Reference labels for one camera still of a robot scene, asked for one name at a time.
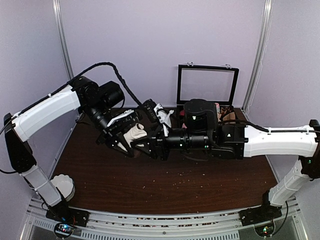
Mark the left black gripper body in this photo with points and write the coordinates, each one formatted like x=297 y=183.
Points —
x=109 y=133

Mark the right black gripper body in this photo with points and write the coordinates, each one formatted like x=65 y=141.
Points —
x=159 y=147

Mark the cream and brown sock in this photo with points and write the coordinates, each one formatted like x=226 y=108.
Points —
x=136 y=132

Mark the tan brown ribbed sock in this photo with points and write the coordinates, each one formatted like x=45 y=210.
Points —
x=228 y=116

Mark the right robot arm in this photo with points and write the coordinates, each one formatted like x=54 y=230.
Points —
x=238 y=139

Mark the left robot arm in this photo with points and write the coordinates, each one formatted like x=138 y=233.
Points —
x=79 y=94

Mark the white scalloped bowl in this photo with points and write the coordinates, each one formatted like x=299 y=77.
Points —
x=65 y=185

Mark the pink white rolled sock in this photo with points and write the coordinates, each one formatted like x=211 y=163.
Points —
x=218 y=108

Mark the brown argyle rolled sock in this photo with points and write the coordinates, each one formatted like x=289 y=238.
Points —
x=225 y=110

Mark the black storage box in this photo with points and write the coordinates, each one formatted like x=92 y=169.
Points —
x=219 y=116

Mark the black glass box lid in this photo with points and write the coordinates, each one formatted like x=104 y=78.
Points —
x=212 y=83

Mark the left round circuit board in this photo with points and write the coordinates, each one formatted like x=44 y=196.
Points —
x=63 y=230

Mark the round circuit board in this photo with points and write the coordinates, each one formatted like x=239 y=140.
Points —
x=265 y=230
x=63 y=230

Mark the right round circuit board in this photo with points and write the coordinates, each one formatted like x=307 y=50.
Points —
x=265 y=230

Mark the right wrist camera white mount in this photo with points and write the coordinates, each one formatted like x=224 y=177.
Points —
x=157 y=113

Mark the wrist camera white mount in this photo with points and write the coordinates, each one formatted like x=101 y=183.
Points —
x=157 y=113
x=128 y=116

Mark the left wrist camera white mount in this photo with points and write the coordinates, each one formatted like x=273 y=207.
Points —
x=128 y=116

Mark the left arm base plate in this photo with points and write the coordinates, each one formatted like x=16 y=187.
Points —
x=74 y=217

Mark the front aluminium rail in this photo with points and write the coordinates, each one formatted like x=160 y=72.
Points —
x=218 y=225

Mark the right aluminium frame post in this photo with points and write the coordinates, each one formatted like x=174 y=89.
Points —
x=260 y=51

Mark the aluminium frame post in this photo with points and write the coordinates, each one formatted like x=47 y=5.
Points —
x=62 y=37
x=260 y=51

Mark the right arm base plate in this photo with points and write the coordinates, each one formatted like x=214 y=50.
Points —
x=256 y=215

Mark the left aluminium frame post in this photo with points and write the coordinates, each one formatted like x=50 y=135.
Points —
x=62 y=37

